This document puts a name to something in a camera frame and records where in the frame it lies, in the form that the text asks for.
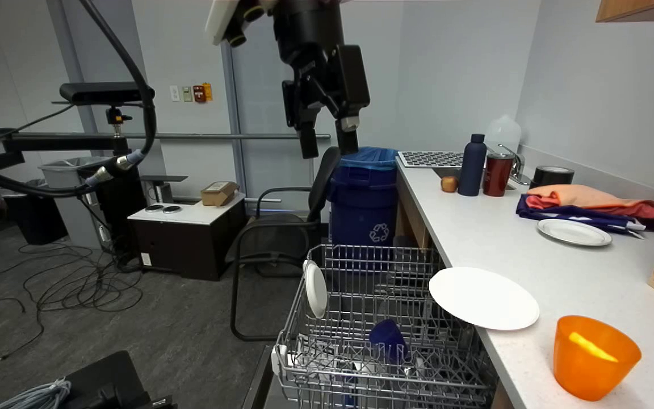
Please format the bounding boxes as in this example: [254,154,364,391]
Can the small black device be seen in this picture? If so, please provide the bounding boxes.
[144,200,186,214]

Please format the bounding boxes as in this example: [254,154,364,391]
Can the wire dishwasher rack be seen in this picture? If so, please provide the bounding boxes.
[269,240,500,409]

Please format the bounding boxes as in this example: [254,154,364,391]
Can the black computer tower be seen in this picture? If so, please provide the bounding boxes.
[93,163,151,264]

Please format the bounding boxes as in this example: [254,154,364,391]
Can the black cabinet with white top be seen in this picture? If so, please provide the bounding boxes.
[128,194,249,282]

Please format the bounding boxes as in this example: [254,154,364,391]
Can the gray wall rail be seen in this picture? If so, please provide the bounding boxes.
[124,132,336,145]

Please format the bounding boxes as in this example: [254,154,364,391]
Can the black tape roll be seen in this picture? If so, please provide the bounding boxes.
[529,163,577,190]

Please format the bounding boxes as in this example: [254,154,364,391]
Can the blue recycling bin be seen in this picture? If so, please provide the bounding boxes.
[324,145,401,247]

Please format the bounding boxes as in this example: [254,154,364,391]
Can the small white plate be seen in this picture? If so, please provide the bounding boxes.
[299,259,332,319]
[535,215,613,249]

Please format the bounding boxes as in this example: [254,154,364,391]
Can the black robot cart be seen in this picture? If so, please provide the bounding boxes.
[61,347,177,409]

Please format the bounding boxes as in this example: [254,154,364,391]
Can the black office chair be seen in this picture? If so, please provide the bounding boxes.
[229,145,340,344]

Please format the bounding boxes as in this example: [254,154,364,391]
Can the wooden wall cabinet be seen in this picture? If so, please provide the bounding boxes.
[594,0,654,23]

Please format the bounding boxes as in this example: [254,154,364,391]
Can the navy water bottle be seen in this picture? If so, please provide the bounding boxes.
[456,132,489,198]

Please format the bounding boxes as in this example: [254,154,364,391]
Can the small cardboard box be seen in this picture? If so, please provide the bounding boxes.
[199,179,239,208]

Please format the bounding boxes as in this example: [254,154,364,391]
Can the blue cup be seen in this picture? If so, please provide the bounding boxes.
[369,315,413,365]

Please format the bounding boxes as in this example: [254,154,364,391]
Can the clear plastic bag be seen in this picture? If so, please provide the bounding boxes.
[484,113,526,161]

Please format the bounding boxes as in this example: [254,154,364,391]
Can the black stereo camera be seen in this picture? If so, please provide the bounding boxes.
[59,79,156,107]

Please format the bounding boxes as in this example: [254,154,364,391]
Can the red tumbler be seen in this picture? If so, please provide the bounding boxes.
[481,153,515,200]

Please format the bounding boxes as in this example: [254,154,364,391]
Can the orange plastic cup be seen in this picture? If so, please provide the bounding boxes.
[552,313,642,403]

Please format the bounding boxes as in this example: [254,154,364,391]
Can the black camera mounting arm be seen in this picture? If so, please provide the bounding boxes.
[0,103,137,183]

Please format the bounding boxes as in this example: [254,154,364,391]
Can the black trash bin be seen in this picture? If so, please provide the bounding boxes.
[2,190,70,247]

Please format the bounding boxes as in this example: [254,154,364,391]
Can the gray computer tower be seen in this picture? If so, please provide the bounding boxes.
[38,154,114,253]

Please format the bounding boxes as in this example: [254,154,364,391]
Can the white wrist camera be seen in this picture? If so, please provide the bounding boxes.
[202,0,272,48]

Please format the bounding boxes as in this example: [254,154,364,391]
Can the large white plate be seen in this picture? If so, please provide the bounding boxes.
[428,265,542,334]

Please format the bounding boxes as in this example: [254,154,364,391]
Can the white light switch plate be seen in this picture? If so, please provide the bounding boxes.
[168,83,196,104]

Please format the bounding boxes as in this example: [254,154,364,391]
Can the gray striped cloth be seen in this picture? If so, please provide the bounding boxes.
[0,376,72,409]

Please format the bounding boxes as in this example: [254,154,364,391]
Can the dark blue cloth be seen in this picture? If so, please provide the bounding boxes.
[515,194,647,236]

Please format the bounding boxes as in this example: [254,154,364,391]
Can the small gray side table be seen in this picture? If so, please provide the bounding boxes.
[138,173,191,206]

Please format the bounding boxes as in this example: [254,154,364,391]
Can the orange cloth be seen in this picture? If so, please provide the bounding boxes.
[526,181,654,223]

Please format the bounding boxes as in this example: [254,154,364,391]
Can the black floor cables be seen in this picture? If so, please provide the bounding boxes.
[0,240,147,359]

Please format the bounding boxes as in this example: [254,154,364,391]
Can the orange fire alarm switch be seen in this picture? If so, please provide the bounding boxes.
[191,79,215,107]

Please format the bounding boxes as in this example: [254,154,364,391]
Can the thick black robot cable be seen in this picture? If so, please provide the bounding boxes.
[0,0,158,200]

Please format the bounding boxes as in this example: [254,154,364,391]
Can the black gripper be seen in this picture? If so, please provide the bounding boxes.
[270,0,373,158]

